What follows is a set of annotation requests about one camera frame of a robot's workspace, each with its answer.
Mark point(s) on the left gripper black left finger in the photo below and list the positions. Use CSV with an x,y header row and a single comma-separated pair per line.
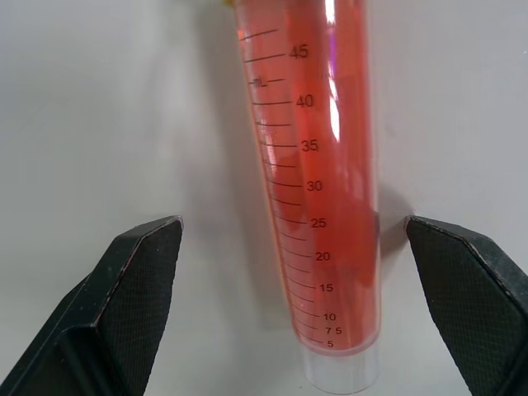
x,y
103,313

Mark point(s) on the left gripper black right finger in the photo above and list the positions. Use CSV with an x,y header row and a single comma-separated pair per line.
x,y
470,305

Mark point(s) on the red liquid tube green cap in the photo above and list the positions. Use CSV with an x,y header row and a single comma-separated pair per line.
x,y
330,185

